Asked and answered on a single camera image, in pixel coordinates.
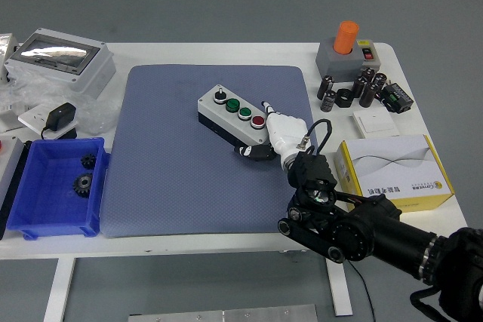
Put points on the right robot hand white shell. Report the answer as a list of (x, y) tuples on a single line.
[(285, 133)]

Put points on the grey four-button control box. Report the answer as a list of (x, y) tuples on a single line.
[(232, 105)]

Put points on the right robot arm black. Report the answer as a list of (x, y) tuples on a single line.
[(377, 231)]

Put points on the grey box with red button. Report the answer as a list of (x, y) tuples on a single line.
[(9, 163)]

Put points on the black cylindrical capacitor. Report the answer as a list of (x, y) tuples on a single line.
[(359, 86), (328, 101), (379, 81), (368, 74), (368, 95), (325, 87)]

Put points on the grey base block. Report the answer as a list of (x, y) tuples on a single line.
[(336, 63)]

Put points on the orange cylinder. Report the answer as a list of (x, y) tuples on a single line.
[(345, 37)]

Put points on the yellow and white cardboard box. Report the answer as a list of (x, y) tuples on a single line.
[(396, 160)]

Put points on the black module green terminal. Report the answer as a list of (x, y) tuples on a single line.
[(398, 96)]

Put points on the grey-blue table mat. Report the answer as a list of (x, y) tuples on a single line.
[(170, 186)]

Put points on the white table leg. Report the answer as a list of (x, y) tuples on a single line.
[(341, 292), (58, 292)]

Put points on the silver metal plate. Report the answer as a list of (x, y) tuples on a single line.
[(226, 315)]

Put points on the clear plastic bag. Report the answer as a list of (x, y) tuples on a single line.
[(94, 114)]

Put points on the small black bevel gear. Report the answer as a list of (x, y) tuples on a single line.
[(88, 161)]

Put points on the large black bevel gear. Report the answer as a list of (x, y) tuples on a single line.
[(83, 185)]

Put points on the black power adapter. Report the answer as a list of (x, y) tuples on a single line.
[(60, 115)]

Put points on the blue plastic bin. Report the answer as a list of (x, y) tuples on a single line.
[(41, 201)]

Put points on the white socket plate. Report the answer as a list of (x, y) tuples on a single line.
[(32, 116)]

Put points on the white wall switch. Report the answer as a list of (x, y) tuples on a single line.
[(375, 123)]

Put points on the grey switch box yellow label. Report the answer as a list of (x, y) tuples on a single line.
[(371, 60)]

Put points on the grey enclosure with clear window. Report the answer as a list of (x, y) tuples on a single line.
[(94, 77)]

